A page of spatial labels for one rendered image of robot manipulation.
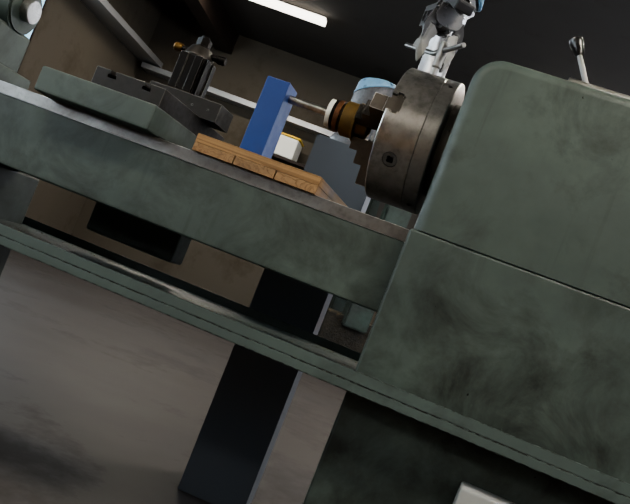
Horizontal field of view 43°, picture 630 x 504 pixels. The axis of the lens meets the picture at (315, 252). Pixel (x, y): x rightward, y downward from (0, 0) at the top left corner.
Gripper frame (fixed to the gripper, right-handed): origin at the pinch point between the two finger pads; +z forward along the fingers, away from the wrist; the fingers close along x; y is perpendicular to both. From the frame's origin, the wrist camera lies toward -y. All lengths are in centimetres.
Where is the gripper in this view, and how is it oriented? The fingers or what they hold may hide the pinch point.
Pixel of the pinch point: (431, 61)
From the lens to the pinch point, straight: 196.8
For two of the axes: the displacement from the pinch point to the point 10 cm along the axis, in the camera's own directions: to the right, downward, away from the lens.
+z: -3.6, 9.3, -0.1
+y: -3.2, -1.2, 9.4
